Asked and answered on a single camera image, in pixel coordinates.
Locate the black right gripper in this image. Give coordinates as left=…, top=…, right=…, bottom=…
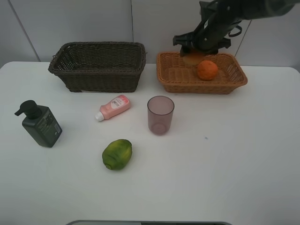
left=172, top=0, right=242, bottom=56

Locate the red yellow peach fruit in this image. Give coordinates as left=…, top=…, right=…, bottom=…
left=182, top=50, right=206, bottom=66

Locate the orange tangerine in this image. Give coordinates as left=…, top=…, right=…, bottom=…
left=197, top=60, right=218, bottom=81

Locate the pink squeeze bottle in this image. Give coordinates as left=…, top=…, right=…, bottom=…
left=95, top=95, right=131, bottom=121

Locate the dark green pump bottle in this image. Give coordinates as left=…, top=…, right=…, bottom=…
left=15, top=100, right=62, bottom=148

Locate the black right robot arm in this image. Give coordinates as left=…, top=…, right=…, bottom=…
left=172, top=0, right=299, bottom=56

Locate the light orange wicker basket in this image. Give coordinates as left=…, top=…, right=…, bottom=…
left=157, top=52, right=248, bottom=94

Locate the translucent purple plastic cup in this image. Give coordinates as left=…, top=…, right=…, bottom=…
left=147, top=96, right=175, bottom=135

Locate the dark brown wicker basket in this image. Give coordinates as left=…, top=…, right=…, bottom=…
left=48, top=41, right=146, bottom=93

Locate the green papaya fruit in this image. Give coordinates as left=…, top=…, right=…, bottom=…
left=102, top=139, right=133, bottom=171

